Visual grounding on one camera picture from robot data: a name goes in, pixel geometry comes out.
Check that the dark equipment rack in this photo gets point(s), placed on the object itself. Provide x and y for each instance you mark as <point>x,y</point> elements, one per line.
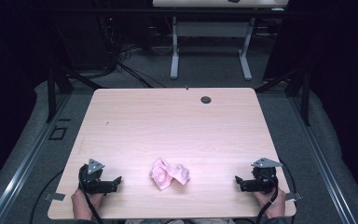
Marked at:
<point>108,37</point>

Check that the person's left hand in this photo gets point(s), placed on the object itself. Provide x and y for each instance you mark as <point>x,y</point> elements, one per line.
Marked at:
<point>82,205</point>

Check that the person's right hand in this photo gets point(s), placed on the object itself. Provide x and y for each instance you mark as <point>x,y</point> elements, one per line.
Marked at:
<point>275,205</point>

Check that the aluminium floor rail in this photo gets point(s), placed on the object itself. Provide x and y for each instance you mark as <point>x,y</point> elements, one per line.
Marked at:
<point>320,161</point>
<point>28,161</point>

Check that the grey metal table bracket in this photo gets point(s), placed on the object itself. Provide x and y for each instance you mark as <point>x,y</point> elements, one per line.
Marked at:
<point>54,196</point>
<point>293,196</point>

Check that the pink sock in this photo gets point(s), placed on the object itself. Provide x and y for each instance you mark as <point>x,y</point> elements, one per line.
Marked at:
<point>167,174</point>

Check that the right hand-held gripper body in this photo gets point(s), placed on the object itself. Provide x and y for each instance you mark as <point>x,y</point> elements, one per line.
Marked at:
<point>261,182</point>

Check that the desk with grey legs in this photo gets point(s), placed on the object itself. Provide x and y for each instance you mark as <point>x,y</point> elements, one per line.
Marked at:
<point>211,29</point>

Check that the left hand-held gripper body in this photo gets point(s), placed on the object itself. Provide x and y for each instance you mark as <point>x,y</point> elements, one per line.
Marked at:
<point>94,183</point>

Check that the black metal stand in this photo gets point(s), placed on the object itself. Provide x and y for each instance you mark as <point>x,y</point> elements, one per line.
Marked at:
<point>306,99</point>
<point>51,93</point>

